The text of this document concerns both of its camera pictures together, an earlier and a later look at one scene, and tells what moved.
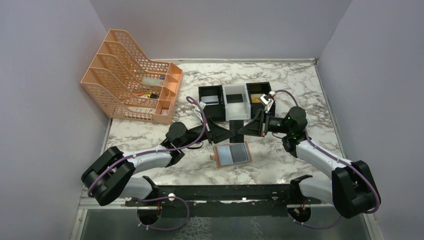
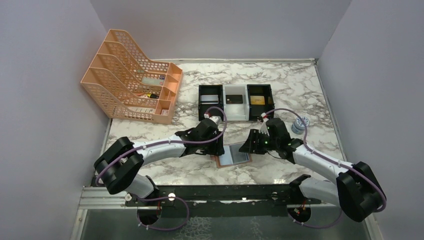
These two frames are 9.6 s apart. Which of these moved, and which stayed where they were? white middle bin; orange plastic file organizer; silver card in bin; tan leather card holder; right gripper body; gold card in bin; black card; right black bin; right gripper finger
Moved: right gripper body; right gripper finger; black card
Stayed: silver card in bin; right black bin; orange plastic file organizer; tan leather card holder; gold card in bin; white middle bin
